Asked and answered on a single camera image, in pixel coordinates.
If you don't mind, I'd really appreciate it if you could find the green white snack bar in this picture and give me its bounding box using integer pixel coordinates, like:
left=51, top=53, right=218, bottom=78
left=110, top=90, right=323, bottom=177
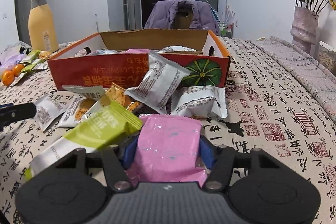
left=24, top=101, right=142, bottom=180

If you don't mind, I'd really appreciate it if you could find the pink snack packet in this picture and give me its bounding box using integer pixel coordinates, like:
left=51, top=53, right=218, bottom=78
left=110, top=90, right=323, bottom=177
left=126, top=114, right=207, bottom=186

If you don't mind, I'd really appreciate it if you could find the orange tangerine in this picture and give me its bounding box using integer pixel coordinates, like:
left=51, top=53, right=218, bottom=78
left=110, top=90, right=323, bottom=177
left=12, top=63, right=25, bottom=77
left=1, top=70, right=15, bottom=86

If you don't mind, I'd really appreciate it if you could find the purple tissue pack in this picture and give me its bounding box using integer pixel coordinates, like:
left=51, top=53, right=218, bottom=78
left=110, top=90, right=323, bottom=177
left=1, top=47, right=23, bottom=69

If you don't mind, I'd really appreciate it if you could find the green snack bar on table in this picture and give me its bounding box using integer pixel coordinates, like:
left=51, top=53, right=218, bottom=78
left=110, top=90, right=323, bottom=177
left=20, top=50, right=40, bottom=65

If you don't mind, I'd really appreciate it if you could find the white silver snack packet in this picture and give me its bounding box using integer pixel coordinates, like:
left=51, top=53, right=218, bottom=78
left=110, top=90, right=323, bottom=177
left=125, top=52, right=191, bottom=115

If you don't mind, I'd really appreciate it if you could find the yellow thermos bottle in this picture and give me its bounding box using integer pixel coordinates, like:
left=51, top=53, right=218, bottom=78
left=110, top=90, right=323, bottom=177
left=28, top=0, right=59, bottom=52

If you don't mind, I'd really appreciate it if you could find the red cardboard pumpkin box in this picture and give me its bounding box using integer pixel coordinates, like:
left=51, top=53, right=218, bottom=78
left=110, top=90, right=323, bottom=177
left=48, top=29, right=231, bottom=90

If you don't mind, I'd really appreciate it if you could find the pink quilted cloth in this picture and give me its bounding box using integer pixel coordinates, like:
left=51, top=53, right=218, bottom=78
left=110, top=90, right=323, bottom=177
left=252, top=36, right=336, bottom=121

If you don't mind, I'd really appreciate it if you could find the wooden chair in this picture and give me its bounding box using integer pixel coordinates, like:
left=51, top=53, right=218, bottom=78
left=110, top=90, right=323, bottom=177
left=172, top=8, right=193, bottom=29

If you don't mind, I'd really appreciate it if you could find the purple jacket on chair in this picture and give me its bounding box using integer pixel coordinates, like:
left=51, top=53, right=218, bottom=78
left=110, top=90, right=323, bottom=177
left=144, top=0, right=220, bottom=35

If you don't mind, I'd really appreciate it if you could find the clear storage jar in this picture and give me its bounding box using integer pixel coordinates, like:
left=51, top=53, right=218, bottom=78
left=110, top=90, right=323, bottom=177
left=318, top=41, right=335, bottom=71

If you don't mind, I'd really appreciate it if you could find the pink ceramic vase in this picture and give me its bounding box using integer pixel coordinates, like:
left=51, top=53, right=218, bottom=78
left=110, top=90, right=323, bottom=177
left=290, top=6, right=318, bottom=54

